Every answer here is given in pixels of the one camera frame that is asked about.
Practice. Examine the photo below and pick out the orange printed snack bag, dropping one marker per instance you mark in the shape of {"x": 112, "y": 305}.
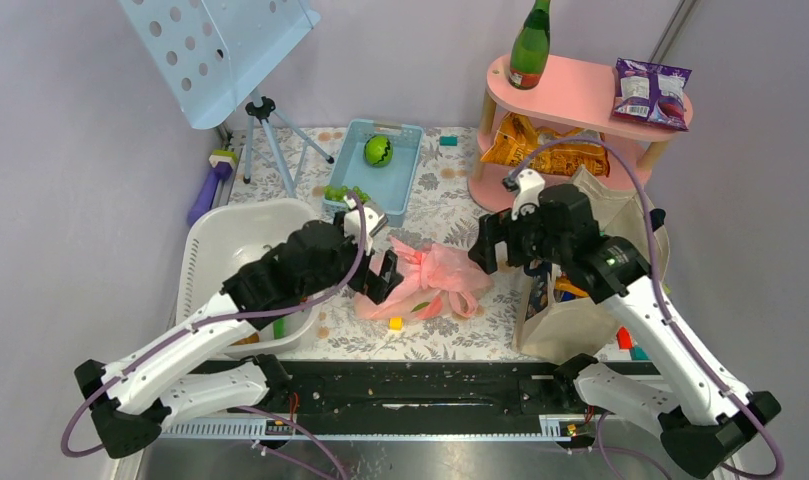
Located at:
{"x": 517, "y": 137}

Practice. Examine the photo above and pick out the orange yellow packet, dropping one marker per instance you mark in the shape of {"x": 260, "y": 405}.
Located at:
{"x": 566, "y": 287}

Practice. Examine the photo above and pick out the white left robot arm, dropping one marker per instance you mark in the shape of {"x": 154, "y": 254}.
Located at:
{"x": 132, "y": 401}

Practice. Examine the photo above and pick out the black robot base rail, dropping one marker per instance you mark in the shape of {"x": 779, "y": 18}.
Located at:
{"x": 399, "y": 398}

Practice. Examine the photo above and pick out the green glass bottle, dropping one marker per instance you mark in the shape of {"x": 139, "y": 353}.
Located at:
{"x": 531, "y": 48}

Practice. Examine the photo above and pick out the light blue perforated basket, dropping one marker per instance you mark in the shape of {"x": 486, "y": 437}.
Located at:
{"x": 388, "y": 186}

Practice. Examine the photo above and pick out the floral patterned table mat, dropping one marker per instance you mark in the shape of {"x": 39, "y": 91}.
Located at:
{"x": 440, "y": 210}

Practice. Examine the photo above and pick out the teal small block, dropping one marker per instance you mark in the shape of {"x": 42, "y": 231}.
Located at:
{"x": 448, "y": 140}

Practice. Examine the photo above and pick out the yellow small block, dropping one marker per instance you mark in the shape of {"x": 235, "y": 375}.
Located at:
{"x": 396, "y": 323}

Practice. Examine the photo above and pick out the purple snack packet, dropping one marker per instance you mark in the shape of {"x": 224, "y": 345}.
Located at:
{"x": 651, "y": 94}

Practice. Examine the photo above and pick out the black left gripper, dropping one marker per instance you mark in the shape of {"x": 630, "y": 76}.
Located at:
{"x": 376, "y": 287}

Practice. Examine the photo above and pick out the pink plastic grocery bag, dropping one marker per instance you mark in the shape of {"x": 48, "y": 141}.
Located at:
{"x": 437, "y": 280}

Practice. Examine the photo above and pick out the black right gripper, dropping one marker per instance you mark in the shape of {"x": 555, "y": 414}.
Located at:
{"x": 496, "y": 227}

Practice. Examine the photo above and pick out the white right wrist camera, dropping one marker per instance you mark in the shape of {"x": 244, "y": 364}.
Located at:
{"x": 526, "y": 186}

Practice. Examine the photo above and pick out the red orange small block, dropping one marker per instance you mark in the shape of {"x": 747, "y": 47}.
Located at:
{"x": 624, "y": 339}

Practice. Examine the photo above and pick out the purple dumbbell toy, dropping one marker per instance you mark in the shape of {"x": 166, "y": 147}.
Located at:
{"x": 222, "y": 164}

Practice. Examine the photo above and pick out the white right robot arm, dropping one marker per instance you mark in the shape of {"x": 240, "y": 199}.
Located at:
{"x": 706, "y": 414}

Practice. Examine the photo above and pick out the light blue music stand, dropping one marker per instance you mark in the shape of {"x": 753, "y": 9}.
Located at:
{"x": 213, "y": 55}

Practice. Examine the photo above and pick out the green toy watermelon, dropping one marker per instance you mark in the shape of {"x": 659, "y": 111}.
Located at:
{"x": 378, "y": 151}

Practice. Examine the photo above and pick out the green grapes bunch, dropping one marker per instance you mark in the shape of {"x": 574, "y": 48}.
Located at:
{"x": 339, "y": 194}

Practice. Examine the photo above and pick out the beige floral canvas tote bag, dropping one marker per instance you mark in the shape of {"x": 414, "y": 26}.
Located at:
{"x": 554, "y": 327}

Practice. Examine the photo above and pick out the green cucumber toy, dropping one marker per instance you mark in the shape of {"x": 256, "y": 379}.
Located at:
{"x": 278, "y": 328}

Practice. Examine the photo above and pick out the white plastic tub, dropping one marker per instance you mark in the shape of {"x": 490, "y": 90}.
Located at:
{"x": 228, "y": 237}

